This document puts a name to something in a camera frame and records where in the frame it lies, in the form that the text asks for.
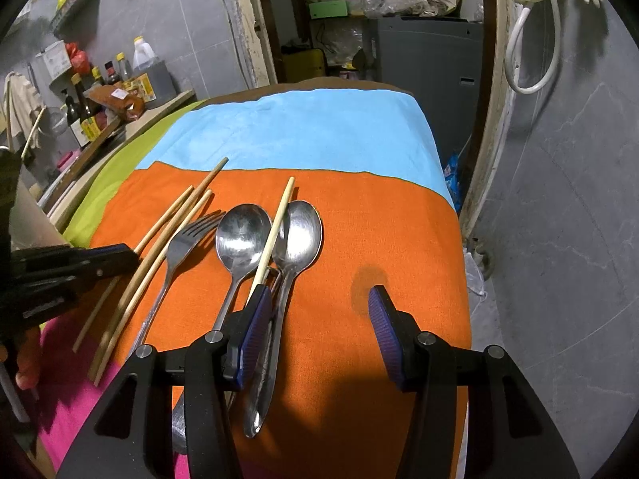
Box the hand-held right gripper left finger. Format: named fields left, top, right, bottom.
left=57, top=285, right=274, bottom=479

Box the white plastic jug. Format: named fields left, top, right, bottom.
left=131, top=36, right=161, bottom=71

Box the red plastic bag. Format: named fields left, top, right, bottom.
left=65, top=42, right=91, bottom=73

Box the metal wall rack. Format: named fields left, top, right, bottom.
left=50, top=0, right=101, bottom=36

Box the white cardboard box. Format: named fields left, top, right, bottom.
left=42, top=40, right=73, bottom=78

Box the steel spoon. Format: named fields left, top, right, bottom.
left=244, top=200, right=324, bottom=437
left=171, top=204, right=274, bottom=455

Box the crumpled clear plastic bag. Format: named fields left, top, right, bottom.
left=464, top=249, right=487, bottom=295

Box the grey metal rod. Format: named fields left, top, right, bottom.
left=0, top=364, right=31, bottom=422

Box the blue snack packet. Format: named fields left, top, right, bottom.
left=444, top=152, right=462, bottom=205

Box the yellow container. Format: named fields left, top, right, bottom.
left=282, top=50, right=327, bottom=85

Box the orange-brown spice packet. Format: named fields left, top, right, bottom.
left=85, top=85, right=145, bottom=121

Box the wooden chopstick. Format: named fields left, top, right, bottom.
left=247, top=176, right=296, bottom=305
left=87, top=156, right=230, bottom=382
left=94, top=189, right=213, bottom=386
left=72, top=185, right=195, bottom=354

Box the grey box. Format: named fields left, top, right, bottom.
left=145, top=60, right=178, bottom=103

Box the multicolour tablecloth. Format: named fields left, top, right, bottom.
left=30, top=87, right=472, bottom=479

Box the white hose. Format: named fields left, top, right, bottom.
left=504, top=0, right=562, bottom=95

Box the beige hanging cloth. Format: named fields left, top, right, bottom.
left=2, top=72, right=43, bottom=150

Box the person's left hand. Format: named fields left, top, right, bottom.
left=0, top=327, right=45, bottom=390

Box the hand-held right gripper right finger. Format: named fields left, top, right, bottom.
left=368, top=285, right=582, bottom=479

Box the green box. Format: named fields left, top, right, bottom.
left=308, top=0, right=350, bottom=21

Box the steel fork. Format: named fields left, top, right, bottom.
left=134, top=211, right=224, bottom=352

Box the yellow carton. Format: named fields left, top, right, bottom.
left=131, top=74, right=155, bottom=103

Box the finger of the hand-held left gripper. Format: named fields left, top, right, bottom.
left=12, top=242, right=141, bottom=280
left=15, top=268, right=108, bottom=310

